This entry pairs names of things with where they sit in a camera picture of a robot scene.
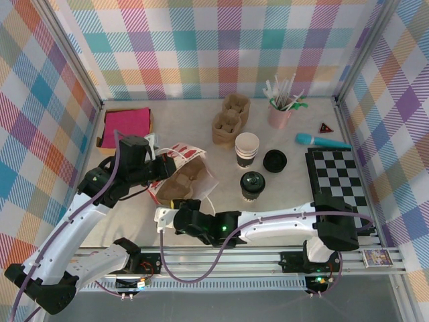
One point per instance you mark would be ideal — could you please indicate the white red paper bag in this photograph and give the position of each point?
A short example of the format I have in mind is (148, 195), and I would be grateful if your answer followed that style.
(201, 188)

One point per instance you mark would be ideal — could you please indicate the black paper coffee cup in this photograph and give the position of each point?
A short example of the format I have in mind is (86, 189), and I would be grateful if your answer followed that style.
(251, 198)

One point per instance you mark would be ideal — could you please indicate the black plastic cup lid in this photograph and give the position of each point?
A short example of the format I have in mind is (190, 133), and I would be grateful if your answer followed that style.
(253, 181)

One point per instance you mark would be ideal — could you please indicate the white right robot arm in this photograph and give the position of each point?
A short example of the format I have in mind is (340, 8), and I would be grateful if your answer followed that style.
(278, 219)

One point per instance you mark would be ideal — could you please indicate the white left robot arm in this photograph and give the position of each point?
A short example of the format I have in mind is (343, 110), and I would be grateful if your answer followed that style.
(63, 234)

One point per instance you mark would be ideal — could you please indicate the cardboard napkin box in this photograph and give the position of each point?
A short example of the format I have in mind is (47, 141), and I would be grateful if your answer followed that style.
(151, 117)

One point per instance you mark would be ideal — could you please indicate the brown pulp cup carrier stack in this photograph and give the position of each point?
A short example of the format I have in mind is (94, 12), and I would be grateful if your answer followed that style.
(228, 131)

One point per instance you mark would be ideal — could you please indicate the stack of paper cups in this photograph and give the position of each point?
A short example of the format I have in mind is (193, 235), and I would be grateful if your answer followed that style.
(247, 142)

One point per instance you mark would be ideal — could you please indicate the black control board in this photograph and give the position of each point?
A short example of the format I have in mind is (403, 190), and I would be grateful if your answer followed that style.
(318, 283)
(132, 283)

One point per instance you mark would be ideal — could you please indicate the pink straw holder cup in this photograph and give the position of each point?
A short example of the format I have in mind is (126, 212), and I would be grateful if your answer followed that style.
(278, 117)

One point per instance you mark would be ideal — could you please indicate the white wrapped straw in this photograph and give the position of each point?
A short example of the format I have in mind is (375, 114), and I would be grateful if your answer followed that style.
(277, 85)
(291, 85)
(269, 90)
(298, 96)

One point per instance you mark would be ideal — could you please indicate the black silver chessboard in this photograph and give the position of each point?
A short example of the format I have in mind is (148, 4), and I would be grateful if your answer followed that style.
(338, 174)

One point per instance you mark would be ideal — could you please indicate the green wrapped straw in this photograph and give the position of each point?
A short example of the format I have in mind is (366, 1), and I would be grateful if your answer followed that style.
(301, 105)

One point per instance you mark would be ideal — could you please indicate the red triangle badge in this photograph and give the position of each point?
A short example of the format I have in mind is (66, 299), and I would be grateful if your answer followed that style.
(325, 128)

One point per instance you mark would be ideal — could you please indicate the playing card box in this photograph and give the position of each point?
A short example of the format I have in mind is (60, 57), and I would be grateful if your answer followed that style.
(377, 258)

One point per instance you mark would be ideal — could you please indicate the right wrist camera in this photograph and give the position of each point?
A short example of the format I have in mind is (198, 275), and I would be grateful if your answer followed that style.
(164, 216)

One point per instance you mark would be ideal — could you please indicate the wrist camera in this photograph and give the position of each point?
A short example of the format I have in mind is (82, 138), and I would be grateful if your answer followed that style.
(164, 216)
(151, 139)

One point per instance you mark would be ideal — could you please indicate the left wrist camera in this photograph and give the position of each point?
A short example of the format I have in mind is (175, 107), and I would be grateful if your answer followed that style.
(151, 139)

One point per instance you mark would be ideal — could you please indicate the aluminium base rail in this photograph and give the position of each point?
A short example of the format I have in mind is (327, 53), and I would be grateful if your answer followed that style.
(218, 260)

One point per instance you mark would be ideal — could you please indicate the aluminium frame side rail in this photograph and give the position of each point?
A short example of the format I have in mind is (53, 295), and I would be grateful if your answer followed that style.
(347, 134)
(91, 134)

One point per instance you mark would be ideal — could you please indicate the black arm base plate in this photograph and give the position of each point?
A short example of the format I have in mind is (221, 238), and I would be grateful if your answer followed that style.
(291, 261)
(151, 263)

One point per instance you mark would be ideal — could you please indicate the aluminium frame post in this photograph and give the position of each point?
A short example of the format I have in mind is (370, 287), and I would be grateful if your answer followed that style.
(366, 50)
(71, 50)

